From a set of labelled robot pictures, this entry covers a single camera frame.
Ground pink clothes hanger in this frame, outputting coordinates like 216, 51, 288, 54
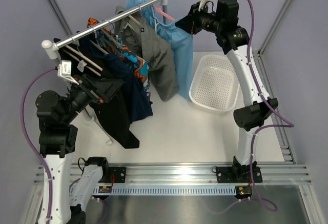
153, 6, 175, 22

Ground white perforated basket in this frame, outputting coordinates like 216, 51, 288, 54
189, 54, 240, 114

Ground wooden hanger with patterned shorts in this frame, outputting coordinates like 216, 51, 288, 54
93, 28, 124, 56

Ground navy blue garment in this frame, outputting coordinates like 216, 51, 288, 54
103, 53, 153, 123

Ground black garment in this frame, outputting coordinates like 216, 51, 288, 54
58, 39, 139, 149

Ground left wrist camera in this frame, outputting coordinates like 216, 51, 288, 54
57, 60, 78, 85

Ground wooden hanger with black garment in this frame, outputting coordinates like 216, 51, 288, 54
61, 45, 103, 77

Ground silver clothes rack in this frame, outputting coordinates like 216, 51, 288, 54
42, 0, 167, 145

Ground patterned navy orange shorts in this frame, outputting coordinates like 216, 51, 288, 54
89, 33, 151, 102

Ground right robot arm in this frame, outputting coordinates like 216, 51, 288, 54
175, 0, 278, 182

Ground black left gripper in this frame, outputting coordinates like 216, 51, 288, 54
62, 73, 124, 124

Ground grey knit shorts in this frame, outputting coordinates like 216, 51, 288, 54
114, 13, 179, 101

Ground light blue shorts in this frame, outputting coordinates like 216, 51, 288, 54
141, 6, 193, 99

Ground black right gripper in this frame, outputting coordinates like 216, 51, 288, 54
176, 2, 223, 35

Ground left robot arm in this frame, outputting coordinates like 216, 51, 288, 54
35, 74, 124, 223

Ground white slotted cable duct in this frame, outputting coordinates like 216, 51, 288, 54
92, 185, 237, 196

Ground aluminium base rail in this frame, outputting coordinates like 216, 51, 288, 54
33, 164, 312, 186

